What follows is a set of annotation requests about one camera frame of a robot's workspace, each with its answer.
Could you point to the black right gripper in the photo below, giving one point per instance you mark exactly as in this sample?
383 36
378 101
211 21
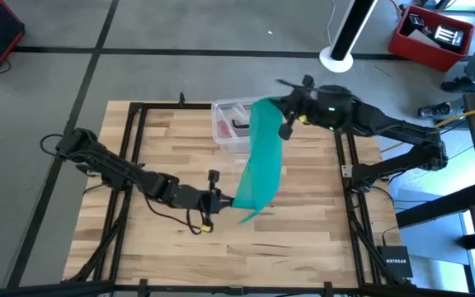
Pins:
307 107

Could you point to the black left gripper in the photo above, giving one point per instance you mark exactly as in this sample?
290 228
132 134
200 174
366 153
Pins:
192 198

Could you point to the green elastic bandage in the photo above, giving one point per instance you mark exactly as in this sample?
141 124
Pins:
264 156

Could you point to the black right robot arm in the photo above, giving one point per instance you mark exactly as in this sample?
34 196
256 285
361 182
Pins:
386 123

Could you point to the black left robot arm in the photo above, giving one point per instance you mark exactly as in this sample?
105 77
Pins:
109 165

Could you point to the clear plastic storage bin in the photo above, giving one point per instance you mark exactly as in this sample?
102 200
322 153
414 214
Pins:
225 111

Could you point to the white black floor stand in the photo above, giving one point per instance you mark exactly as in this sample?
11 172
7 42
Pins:
336 59

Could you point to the large red pad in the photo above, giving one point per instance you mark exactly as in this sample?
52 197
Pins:
223 130

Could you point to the silver mounting plate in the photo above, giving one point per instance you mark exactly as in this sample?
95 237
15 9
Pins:
346 171

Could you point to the red plastic crate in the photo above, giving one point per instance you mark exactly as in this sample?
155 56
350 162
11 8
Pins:
410 47

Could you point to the small black device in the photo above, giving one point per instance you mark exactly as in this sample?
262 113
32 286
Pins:
415 20

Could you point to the silver black device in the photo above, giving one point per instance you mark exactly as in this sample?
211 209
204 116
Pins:
448 35

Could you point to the black Netgear router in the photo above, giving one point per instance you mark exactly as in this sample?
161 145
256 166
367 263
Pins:
396 262

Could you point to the black metal table frame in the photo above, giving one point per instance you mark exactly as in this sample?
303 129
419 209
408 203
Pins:
171 106

